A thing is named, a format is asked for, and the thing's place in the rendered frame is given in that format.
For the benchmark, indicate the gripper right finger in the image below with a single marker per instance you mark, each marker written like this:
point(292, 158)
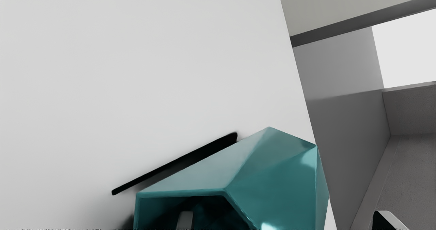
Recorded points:
point(385, 222)

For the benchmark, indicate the teal faceted mug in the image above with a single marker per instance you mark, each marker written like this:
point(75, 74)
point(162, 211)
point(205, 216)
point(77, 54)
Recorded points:
point(272, 182)

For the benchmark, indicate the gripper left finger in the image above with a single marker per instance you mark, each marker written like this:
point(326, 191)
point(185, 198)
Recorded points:
point(185, 221)

